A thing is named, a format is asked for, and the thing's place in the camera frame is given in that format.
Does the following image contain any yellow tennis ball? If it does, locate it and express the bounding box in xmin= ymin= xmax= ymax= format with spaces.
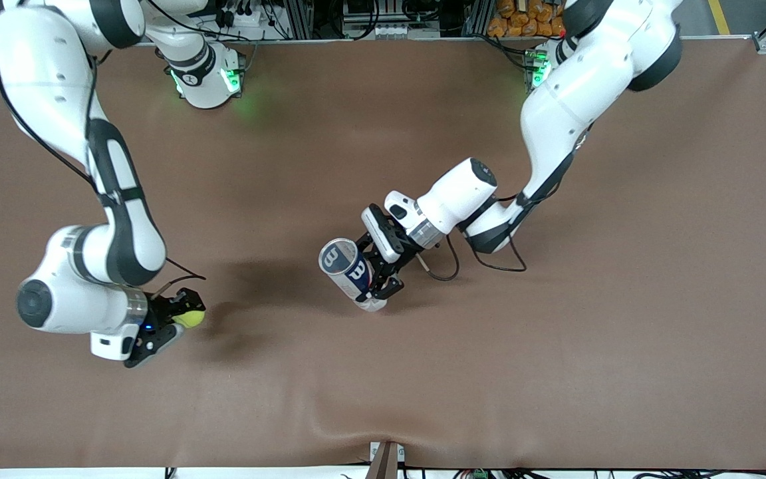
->
xmin=172 ymin=307 xmax=207 ymax=329

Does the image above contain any Wilson tennis ball can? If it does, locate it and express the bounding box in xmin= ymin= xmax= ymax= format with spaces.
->
xmin=319 ymin=238 xmax=389 ymax=313

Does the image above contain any brown table cover mat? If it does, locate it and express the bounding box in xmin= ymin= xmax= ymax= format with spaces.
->
xmin=0 ymin=39 xmax=766 ymax=470

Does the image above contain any white power strip with plugs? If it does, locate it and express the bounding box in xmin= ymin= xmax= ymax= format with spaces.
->
xmin=213 ymin=0 xmax=271 ymax=31

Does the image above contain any orange bag pile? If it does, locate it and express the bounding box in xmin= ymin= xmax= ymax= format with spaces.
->
xmin=487 ymin=0 xmax=567 ymax=38

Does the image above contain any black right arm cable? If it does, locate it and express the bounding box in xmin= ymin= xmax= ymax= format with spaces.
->
xmin=0 ymin=60 xmax=207 ymax=281

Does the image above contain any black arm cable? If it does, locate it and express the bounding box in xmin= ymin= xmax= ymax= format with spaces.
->
xmin=416 ymin=193 xmax=529 ymax=281
xmin=0 ymin=60 xmax=207 ymax=281

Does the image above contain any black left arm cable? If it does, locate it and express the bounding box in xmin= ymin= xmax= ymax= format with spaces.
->
xmin=416 ymin=193 xmax=529 ymax=281

